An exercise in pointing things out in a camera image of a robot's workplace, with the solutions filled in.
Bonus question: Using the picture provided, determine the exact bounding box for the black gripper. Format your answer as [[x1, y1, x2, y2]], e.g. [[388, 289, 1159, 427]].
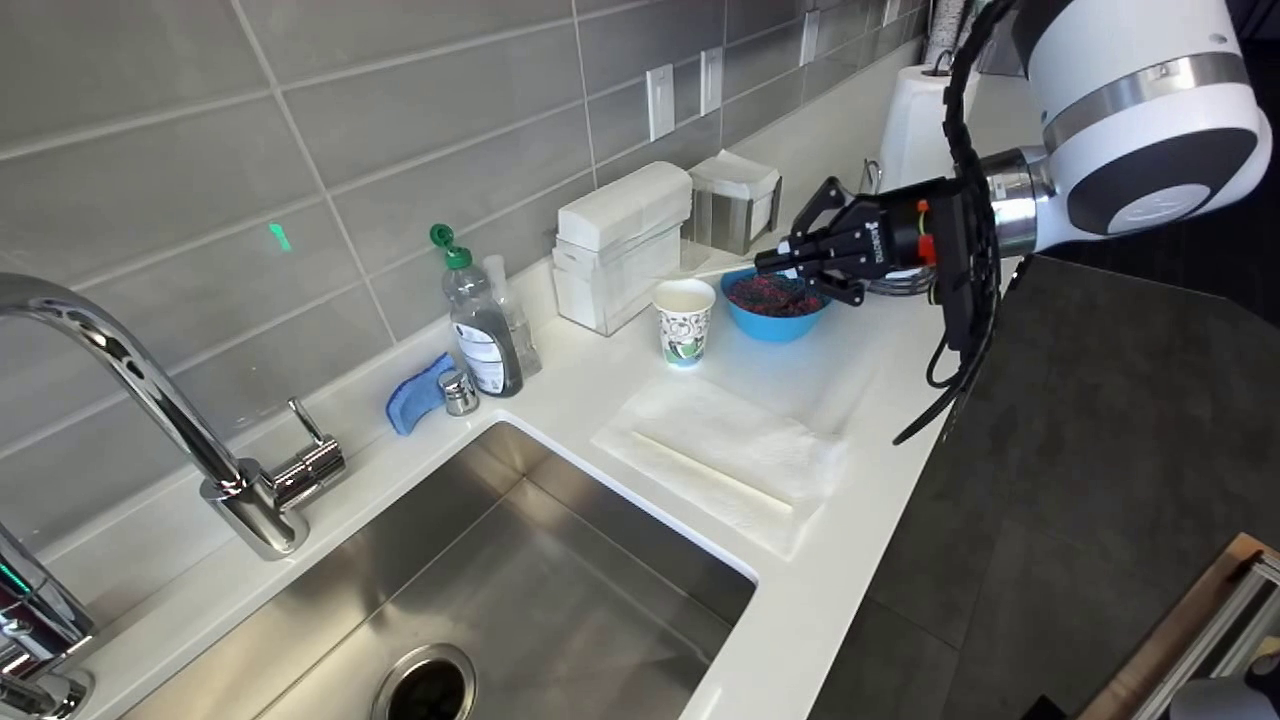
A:
[[751, 172, 941, 313]]

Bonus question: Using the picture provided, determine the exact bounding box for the blue bowl with beads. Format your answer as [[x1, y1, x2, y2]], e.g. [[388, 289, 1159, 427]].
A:
[[714, 266, 838, 350]]

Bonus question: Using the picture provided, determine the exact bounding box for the printed white paper cup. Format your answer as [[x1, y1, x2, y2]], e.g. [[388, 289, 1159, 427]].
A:
[[647, 274, 724, 376]]

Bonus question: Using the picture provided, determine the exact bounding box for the stack of white napkins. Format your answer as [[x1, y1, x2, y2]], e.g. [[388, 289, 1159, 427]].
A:
[[549, 155, 699, 340]]

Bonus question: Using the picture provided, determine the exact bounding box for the green capped dish soap bottle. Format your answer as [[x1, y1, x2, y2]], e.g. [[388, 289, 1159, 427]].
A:
[[424, 220, 528, 404]]

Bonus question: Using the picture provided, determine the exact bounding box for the small chrome button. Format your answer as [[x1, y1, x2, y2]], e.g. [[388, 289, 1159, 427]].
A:
[[436, 365, 488, 422]]

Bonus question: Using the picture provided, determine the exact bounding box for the blue sponge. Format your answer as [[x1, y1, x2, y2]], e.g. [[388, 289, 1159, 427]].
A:
[[381, 350, 463, 439]]

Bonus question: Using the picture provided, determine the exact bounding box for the stainless steel sink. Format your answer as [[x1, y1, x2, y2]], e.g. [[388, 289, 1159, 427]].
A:
[[119, 415, 762, 720]]

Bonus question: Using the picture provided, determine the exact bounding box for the tall chrome faucet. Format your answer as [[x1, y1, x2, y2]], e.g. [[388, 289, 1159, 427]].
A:
[[0, 267, 352, 566]]

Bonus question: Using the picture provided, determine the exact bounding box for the small chrome tap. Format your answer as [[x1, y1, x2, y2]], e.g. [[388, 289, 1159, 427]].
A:
[[0, 519, 98, 720]]

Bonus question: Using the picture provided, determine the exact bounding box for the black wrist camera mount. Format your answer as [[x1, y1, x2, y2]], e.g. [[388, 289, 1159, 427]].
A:
[[916, 175, 998, 274]]

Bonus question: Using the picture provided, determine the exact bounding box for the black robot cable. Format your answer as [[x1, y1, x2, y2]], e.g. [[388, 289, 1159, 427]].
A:
[[887, 0, 1027, 453]]

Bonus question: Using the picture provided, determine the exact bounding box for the white wall outlet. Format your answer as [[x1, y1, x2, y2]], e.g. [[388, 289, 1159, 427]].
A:
[[795, 7, 826, 68], [640, 59, 679, 145]]

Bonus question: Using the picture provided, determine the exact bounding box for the wooden frame edge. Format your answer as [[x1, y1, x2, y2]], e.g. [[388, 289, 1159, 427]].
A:
[[1075, 527, 1280, 720]]

